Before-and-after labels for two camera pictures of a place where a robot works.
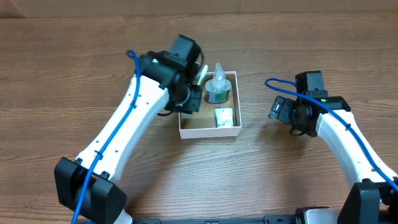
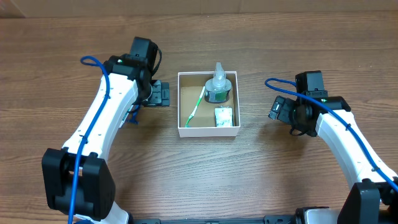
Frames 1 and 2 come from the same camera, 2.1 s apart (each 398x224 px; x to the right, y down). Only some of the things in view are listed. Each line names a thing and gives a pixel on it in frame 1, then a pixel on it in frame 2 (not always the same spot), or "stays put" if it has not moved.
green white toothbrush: [203, 73] → [188, 124]
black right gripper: [285, 109] stays put
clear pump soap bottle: [218, 87] stays put
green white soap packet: [224, 117] stays put
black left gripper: [195, 94] → [162, 94]
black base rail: [267, 219] stays put
